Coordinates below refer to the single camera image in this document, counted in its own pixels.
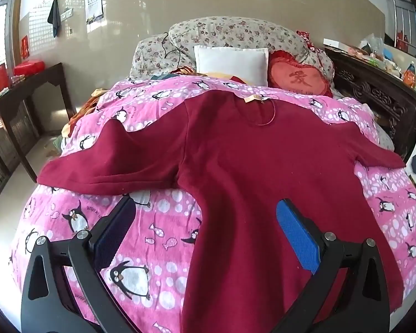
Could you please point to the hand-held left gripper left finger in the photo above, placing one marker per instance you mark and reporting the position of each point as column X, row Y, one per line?
column 116, row 230

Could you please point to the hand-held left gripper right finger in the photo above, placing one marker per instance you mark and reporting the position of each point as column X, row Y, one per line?
column 296, row 232

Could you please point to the dark red sweater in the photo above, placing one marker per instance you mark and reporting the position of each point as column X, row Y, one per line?
column 246, row 163

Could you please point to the pile of colourful clothes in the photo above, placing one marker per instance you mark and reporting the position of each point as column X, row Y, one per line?
column 79, row 111

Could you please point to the pink penguin print blanket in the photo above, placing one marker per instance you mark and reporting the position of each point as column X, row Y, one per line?
column 159, row 208

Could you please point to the red heart cushion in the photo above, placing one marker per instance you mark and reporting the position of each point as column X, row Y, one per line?
column 298, row 76

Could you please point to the carved dark wooden cabinet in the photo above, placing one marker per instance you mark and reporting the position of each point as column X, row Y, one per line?
column 374, row 90

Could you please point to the dark wooden table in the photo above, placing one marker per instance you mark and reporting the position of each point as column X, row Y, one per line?
column 38, row 79

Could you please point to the white pillow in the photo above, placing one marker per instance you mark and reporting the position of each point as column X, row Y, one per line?
column 228, row 62

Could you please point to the red gift box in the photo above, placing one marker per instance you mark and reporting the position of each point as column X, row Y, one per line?
column 29, row 67

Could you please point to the red floral fabric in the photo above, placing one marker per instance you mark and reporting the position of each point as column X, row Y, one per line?
column 308, row 41

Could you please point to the pile of packets and bags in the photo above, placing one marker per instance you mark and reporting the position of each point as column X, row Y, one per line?
column 384, row 59

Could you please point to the floral quilt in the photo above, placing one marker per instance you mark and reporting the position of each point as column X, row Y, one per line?
column 228, row 31

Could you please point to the dark hanging cloth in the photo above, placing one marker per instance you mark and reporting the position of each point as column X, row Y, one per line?
column 54, row 17

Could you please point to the metal stair railing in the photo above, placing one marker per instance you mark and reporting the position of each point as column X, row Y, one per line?
column 402, row 20

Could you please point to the red paper on wall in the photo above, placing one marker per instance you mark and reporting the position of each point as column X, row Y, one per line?
column 24, row 47

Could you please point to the white wall switch panel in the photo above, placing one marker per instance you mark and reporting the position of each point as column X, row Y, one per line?
column 67, row 14

